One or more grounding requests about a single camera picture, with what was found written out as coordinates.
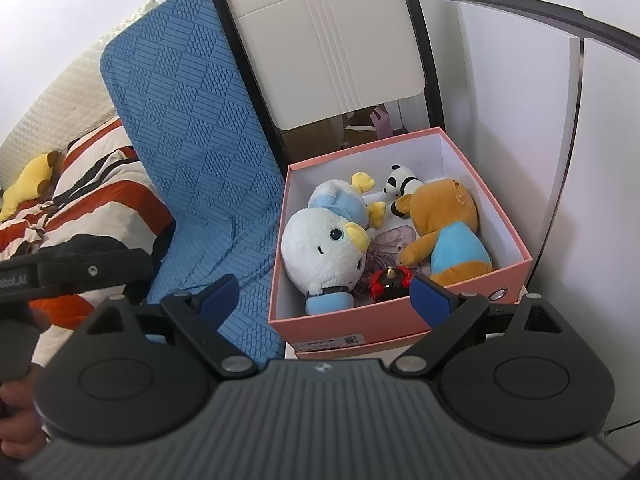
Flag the red black horned toy figure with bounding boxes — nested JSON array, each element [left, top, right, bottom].
[[369, 266, 413, 302]]

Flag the purple ribbon flower hair accessory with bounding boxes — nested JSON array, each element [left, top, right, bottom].
[[354, 226, 431, 302]]

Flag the brown bear plush blue shirt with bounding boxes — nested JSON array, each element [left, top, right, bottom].
[[392, 179, 494, 286]]

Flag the white blue duck plush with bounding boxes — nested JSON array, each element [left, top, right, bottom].
[[280, 171, 386, 315]]

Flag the small panda plush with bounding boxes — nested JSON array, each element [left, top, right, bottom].
[[383, 164, 423, 218]]

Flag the person's left hand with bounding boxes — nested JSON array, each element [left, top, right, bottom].
[[1, 302, 51, 462]]

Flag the pink cardboard box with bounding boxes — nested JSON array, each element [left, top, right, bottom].
[[267, 126, 535, 361]]

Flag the yellow plush toy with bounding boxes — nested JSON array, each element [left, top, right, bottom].
[[0, 151, 60, 221]]

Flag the red black white striped blanket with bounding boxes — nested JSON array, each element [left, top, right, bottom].
[[1, 119, 175, 365]]

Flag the cream quilted pillow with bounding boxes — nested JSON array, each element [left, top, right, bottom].
[[0, 0, 158, 188]]

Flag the cardboard boxes behind chair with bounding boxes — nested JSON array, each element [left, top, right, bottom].
[[278, 94, 430, 162]]

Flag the blue textured mattress pad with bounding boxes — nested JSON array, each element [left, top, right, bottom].
[[100, 0, 284, 365]]

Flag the curved black metal bar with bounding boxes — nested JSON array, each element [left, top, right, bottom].
[[414, 0, 640, 294]]

